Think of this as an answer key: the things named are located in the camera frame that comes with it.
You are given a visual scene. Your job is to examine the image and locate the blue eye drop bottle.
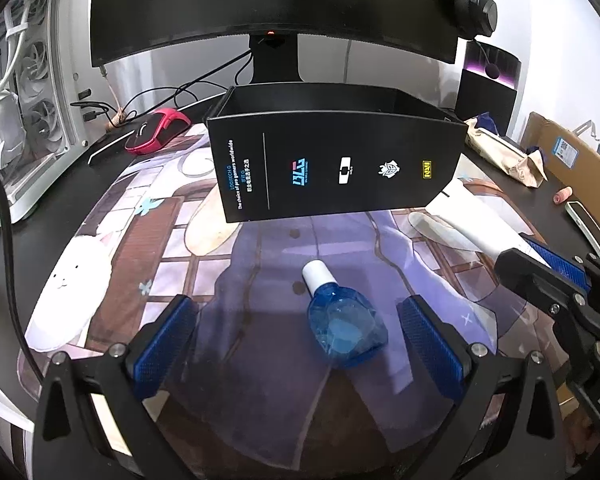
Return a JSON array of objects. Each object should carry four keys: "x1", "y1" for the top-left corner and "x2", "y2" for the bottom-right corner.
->
[{"x1": 301, "y1": 259, "x2": 389, "y2": 370}]

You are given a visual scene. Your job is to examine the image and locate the white cream tube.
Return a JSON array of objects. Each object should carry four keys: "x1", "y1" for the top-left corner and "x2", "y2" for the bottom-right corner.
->
[{"x1": 438, "y1": 208, "x2": 548, "y2": 266}]

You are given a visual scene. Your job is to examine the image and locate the black cardboard box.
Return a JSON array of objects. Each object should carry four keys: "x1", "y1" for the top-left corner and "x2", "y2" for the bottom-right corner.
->
[{"x1": 207, "y1": 82, "x2": 467, "y2": 222}]

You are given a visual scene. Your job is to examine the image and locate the white smartphone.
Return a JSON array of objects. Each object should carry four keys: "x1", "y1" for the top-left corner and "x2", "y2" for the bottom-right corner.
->
[{"x1": 565, "y1": 200, "x2": 600, "y2": 257}]

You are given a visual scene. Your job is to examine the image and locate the pink lip balm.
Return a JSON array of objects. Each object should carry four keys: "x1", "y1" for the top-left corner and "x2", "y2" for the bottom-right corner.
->
[{"x1": 553, "y1": 186, "x2": 573, "y2": 205}]

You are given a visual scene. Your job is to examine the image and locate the wet wipes pack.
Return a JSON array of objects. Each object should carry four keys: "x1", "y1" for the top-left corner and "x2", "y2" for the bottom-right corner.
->
[{"x1": 465, "y1": 118, "x2": 547, "y2": 188}]

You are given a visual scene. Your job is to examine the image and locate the anime desk mat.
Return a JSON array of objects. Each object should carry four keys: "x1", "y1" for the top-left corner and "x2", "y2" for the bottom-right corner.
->
[{"x1": 17, "y1": 121, "x2": 581, "y2": 480}]

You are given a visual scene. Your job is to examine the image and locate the black speaker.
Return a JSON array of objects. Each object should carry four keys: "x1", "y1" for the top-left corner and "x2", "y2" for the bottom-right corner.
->
[{"x1": 454, "y1": 40, "x2": 521, "y2": 136}]

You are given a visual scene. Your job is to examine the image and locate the pink gaming mouse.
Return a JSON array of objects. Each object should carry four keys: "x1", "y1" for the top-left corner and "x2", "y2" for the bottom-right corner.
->
[{"x1": 124, "y1": 107, "x2": 192, "y2": 155}]

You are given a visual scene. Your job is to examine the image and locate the black headphones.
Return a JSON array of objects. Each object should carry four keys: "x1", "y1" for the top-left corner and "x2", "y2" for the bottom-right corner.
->
[{"x1": 453, "y1": 0, "x2": 498, "y2": 40}]

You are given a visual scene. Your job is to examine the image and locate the white PC case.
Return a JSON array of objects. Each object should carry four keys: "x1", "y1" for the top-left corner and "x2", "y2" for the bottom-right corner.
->
[{"x1": 0, "y1": 0, "x2": 121, "y2": 221}]

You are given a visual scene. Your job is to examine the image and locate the black curved monitor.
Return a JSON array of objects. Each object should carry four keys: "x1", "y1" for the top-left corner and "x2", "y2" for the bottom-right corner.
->
[{"x1": 90, "y1": 0, "x2": 458, "y2": 67}]

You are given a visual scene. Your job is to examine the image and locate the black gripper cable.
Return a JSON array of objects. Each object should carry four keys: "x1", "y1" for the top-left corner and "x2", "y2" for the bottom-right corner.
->
[{"x1": 0, "y1": 152, "x2": 46, "y2": 386}]

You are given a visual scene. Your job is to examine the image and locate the black monitor cables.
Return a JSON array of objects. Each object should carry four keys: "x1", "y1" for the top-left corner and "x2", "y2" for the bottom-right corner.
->
[{"x1": 69, "y1": 44, "x2": 254, "y2": 122}]

